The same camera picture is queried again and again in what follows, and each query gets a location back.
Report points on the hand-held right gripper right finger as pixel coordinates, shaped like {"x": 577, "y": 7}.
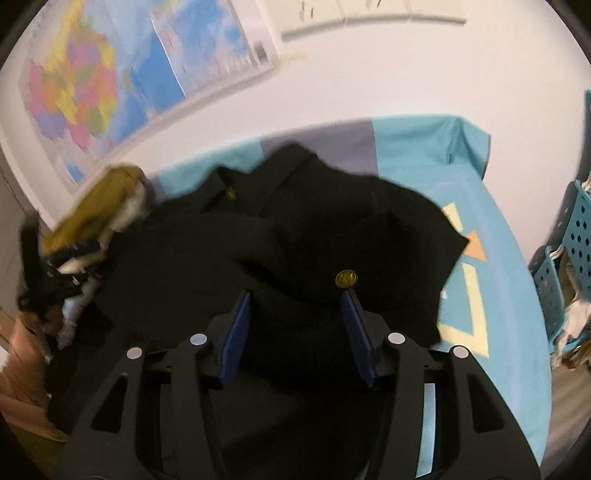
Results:
{"x": 358, "y": 337}

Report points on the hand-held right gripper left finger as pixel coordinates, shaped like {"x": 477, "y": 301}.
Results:
{"x": 235, "y": 332}

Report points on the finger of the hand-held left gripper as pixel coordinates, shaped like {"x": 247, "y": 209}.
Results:
{"x": 78, "y": 251}

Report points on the black garment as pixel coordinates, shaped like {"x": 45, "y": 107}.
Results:
{"x": 300, "y": 230}

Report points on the person's left forearm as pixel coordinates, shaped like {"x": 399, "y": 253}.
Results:
{"x": 23, "y": 369}

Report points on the mustard yellow garment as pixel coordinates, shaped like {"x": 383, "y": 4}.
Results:
{"x": 92, "y": 207}

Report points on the teal and grey bed sheet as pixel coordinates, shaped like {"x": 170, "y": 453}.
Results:
{"x": 498, "y": 277}

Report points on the teal perforated basket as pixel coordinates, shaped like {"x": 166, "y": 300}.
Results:
{"x": 579, "y": 240}
{"x": 549, "y": 295}

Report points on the white cloths in basket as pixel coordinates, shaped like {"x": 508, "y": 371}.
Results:
{"x": 575, "y": 323}

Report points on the colourful wall map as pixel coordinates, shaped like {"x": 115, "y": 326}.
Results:
{"x": 138, "y": 69}

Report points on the white wall socket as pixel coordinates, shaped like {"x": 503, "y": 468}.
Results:
{"x": 374, "y": 9}
{"x": 309, "y": 14}

